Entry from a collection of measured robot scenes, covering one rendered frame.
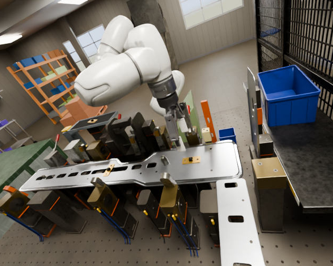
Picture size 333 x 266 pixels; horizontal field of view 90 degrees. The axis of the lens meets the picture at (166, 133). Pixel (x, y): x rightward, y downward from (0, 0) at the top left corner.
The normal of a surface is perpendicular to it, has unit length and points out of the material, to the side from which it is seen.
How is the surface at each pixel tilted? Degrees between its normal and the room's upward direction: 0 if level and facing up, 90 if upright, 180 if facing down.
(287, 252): 0
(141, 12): 90
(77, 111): 90
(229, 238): 0
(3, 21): 90
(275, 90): 90
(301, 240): 0
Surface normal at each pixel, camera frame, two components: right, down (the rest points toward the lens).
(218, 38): -0.11, 0.58
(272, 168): -0.34, -0.78
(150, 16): 0.09, 0.52
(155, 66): 0.48, 0.40
